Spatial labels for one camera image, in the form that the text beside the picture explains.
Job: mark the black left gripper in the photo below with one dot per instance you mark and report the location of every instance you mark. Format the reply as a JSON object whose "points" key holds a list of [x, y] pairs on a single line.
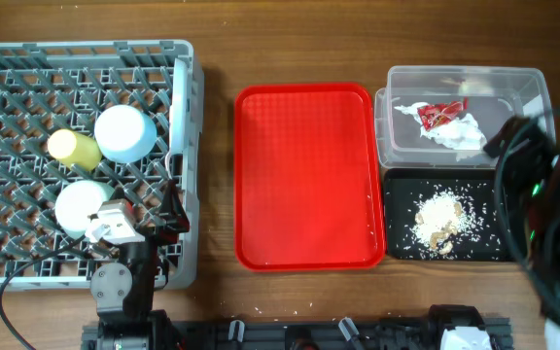
{"points": [[176, 220]]}

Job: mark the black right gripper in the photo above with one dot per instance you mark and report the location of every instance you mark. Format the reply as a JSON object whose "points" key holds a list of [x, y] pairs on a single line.
{"points": [[539, 147]]}

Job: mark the white napkin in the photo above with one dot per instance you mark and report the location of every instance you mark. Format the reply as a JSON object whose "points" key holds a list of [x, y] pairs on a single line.
{"points": [[462, 134]]}

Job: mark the green bowl with rice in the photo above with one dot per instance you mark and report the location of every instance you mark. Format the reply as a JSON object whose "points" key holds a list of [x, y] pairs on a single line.
{"points": [[76, 202]]}

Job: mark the light blue bowl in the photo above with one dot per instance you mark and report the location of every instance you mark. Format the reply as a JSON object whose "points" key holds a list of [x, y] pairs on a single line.
{"points": [[124, 134]]}

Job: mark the red snack wrapper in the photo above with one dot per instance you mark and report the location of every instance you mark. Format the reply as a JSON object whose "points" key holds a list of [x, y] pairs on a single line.
{"points": [[435, 115]]}

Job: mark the yellow plastic cup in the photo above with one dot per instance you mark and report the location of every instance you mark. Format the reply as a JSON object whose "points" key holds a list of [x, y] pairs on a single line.
{"points": [[70, 147]]}

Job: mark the light blue plate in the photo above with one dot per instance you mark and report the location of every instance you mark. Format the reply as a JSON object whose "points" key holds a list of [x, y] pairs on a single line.
{"points": [[178, 108]]}

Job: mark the white plastic fork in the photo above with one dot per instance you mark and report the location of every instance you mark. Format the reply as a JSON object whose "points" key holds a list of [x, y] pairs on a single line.
{"points": [[173, 165]]}

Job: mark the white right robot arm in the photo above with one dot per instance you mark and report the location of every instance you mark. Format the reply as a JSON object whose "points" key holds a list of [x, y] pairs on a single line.
{"points": [[526, 196]]}

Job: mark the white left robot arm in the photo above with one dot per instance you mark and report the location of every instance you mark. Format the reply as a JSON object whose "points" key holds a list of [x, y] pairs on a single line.
{"points": [[124, 290]]}

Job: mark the grey dishwasher rack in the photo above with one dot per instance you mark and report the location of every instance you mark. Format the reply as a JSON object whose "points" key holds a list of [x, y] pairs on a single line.
{"points": [[48, 86]]}

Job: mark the clear plastic bin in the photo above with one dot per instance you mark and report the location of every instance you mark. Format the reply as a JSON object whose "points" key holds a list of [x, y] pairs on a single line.
{"points": [[494, 95]]}

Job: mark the pile of rice and scraps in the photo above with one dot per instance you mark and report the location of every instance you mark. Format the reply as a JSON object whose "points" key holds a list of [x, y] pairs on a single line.
{"points": [[449, 223]]}

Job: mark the black plastic tray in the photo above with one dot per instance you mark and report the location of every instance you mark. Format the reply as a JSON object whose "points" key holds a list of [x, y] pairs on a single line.
{"points": [[400, 182]]}

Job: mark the red plastic tray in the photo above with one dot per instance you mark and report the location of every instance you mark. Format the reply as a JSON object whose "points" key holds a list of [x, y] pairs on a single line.
{"points": [[306, 178]]}

